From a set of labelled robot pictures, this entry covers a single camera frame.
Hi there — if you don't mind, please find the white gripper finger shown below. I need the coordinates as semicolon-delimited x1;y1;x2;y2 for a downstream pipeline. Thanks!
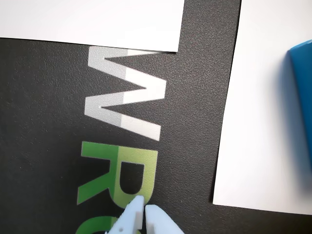
145;204;185;234
106;195;145;234

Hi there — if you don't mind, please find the white paper sheet marked HOME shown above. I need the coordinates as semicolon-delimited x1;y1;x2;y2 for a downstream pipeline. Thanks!
212;0;312;216

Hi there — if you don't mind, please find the blue paper box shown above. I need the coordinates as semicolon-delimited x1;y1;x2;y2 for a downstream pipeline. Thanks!
284;39;312;161

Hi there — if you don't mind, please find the black mat with WRO print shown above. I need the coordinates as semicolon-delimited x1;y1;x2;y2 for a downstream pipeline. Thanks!
0;0;312;234

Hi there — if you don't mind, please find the white paper sheet marked 1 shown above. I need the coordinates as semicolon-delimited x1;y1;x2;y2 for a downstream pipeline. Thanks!
0;0;185;53

